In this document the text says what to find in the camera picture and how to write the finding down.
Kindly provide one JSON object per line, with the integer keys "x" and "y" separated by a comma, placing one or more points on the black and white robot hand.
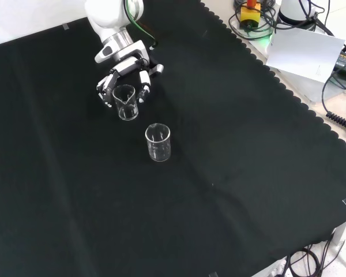
{"x": 127, "y": 65}

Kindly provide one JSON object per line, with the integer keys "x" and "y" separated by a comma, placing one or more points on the clear glass beaker with spout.
{"x": 127, "y": 105}

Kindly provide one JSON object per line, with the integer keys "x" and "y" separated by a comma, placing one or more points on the grey tape strip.
{"x": 65, "y": 26}

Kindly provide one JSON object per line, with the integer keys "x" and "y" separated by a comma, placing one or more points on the black bench cloth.
{"x": 75, "y": 173}

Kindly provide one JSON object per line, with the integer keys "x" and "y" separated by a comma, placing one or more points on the yellow stop button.
{"x": 249, "y": 15}

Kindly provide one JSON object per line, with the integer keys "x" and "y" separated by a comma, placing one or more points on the pale board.
{"x": 302, "y": 54}

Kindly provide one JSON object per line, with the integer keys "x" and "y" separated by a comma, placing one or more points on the grey metal table bracket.
{"x": 341, "y": 231}

